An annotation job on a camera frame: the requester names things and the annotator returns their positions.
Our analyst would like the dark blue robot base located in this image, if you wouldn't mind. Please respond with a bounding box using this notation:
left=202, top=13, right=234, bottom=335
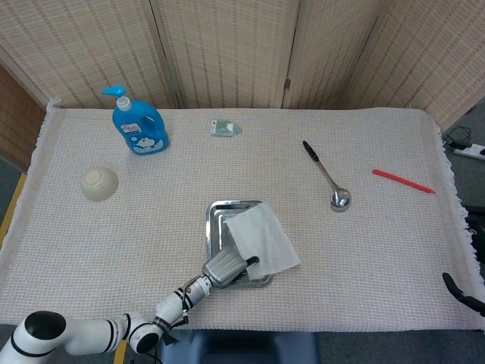
left=156, top=328, right=320, bottom=364

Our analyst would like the woven folding screen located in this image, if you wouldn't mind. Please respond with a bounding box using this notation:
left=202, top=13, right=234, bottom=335
left=0, top=0, right=485, bottom=132

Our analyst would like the beige ceramic bowl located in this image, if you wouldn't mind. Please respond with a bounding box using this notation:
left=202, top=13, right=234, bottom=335
left=80, top=166, right=119, bottom=202

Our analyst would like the steel ladle black handle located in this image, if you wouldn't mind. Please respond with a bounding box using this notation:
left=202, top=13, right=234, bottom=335
left=302, top=140, right=352, bottom=212

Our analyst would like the silver metal tray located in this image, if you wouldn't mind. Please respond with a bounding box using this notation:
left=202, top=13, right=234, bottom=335
left=205, top=199, right=274, bottom=290

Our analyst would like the white power strip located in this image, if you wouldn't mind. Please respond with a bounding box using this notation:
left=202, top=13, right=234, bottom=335
left=452, top=143, right=485, bottom=160

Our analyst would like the red plastic stick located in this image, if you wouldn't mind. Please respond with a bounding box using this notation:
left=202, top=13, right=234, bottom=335
left=371, top=168, right=437, bottom=196

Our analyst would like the small green white packet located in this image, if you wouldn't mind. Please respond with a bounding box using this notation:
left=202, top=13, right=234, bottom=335
left=210, top=118, right=243, bottom=137

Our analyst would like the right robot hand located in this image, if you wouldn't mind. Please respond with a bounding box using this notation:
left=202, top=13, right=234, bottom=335
left=442, top=271, right=485, bottom=316

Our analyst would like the blue detergent pump bottle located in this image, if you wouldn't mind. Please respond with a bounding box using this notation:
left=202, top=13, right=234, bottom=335
left=101, top=86, right=170, bottom=155

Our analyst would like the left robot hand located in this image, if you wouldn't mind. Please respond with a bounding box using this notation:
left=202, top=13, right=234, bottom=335
left=201, top=248, right=261, bottom=290

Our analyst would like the white woven tablecloth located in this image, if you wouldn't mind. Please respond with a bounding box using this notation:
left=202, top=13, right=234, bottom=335
left=0, top=99, right=483, bottom=335

